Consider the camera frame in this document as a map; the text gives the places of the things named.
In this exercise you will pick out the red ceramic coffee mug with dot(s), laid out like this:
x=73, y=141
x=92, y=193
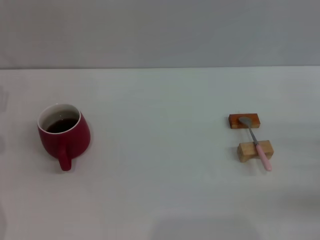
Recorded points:
x=65, y=140

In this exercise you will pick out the dark reddish wooden block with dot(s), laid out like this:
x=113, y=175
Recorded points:
x=233, y=121

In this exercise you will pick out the light wooden block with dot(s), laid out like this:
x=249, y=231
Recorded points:
x=247, y=150

